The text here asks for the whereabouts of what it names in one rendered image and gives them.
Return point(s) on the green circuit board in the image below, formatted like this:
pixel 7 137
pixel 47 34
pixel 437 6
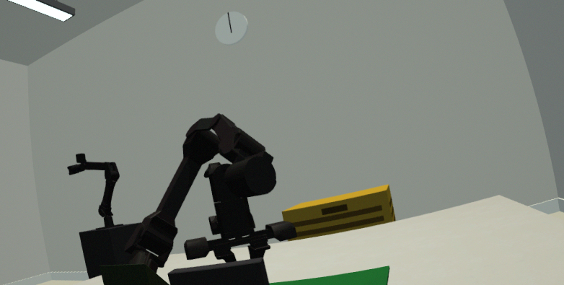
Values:
pixel 376 276

